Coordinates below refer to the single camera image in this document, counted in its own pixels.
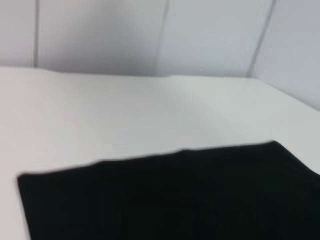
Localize black t-shirt with white print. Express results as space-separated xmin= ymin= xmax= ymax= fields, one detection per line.
xmin=16 ymin=140 xmax=320 ymax=240

